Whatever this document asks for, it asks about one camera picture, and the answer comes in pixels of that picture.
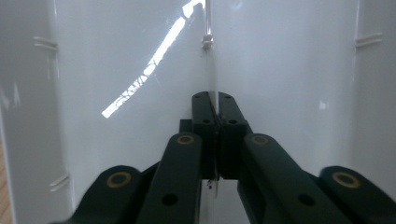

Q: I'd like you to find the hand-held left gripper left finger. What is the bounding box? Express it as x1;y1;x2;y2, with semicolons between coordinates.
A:
179;91;219;181

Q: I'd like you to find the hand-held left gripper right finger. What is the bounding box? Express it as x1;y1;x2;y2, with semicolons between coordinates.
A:
217;91;254;181

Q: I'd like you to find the white tray with handle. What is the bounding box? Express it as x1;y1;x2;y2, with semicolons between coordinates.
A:
0;0;396;224

